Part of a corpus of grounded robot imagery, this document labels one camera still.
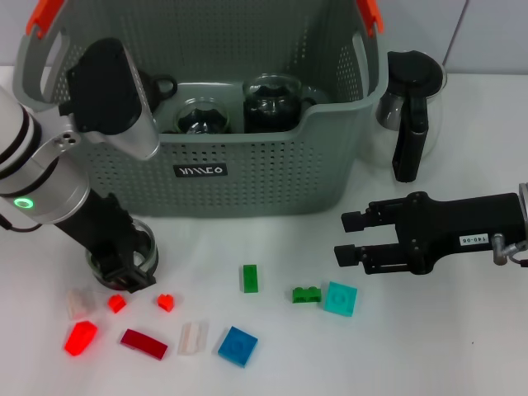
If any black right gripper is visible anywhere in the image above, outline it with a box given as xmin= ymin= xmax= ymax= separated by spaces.
xmin=333 ymin=191 xmax=528 ymax=276

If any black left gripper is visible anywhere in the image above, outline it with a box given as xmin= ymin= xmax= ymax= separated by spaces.
xmin=53 ymin=191 xmax=158 ymax=295

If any glass jar with bricks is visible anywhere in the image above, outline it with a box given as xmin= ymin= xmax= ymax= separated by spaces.
xmin=85 ymin=218 xmax=160 ymax=290

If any grey perforated storage basket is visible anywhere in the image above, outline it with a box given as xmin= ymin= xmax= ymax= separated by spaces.
xmin=12 ymin=0 xmax=389 ymax=219

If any clear transparent brick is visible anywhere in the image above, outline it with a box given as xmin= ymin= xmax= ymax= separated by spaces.
xmin=177 ymin=321 xmax=210 ymax=356
xmin=65 ymin=288 xmax=98 ymax=321

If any dark red curved brick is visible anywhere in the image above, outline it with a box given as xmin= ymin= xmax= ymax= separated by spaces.
xmin=120 ymin=328 xmax=169 ymax=361

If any teal square plate brick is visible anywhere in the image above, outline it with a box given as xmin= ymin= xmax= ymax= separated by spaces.
xmin=324 ymin=281 xmax=359 ymax=318

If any green two-stud brick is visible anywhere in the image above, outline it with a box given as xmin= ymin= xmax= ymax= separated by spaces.
xmin=292 ymin=285 xmax=322 ymax=304

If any green flat brick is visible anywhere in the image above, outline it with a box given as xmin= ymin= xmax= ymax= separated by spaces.
xmin=240 ymin=264 xmax=260 ymax=294

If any blue square plate brick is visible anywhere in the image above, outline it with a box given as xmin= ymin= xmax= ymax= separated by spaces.
xmin=217 ymin=325 xmax=260 ymax=368

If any glass coffee pot black lid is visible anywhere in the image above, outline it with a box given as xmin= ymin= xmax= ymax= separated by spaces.
xmin=358 ymin=49 xmax=449 ymax=184

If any black clay teapot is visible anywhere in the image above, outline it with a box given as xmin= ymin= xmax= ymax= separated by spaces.
xmin=138 ymin=72 xmax=179 ymax=111

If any right gripper cable connector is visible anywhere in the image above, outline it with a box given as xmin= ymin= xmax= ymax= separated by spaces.
xmin=493 ymin=233 xmax=528 ymax=267

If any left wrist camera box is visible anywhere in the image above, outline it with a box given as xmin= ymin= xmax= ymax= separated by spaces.
xmin=59 ymin=37 xmax=162 ymax=162

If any orange basket handle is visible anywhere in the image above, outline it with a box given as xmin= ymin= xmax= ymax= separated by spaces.
xmin=25 ymin=0 xmax=387 ymax=40

